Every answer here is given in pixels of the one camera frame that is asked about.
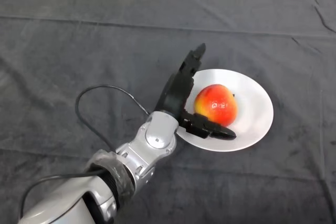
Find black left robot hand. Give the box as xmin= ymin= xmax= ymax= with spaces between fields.
xmin=154 ymin=42 xmax=237 ymax=140

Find red yellow apple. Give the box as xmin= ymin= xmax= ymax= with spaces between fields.
xmin=194 ymin=84 xmax=239 ymax=127

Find white round plate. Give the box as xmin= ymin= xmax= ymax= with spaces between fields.
xmin=174 ymin=69 xmax=274 ymax=153

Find black table cloth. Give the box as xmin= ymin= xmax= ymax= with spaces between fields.
xmin=0 ymin=0 xmax=336 ymax=224

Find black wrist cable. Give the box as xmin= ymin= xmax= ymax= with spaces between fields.
xmin=19 ymin=84 xmax=151 ymax=219

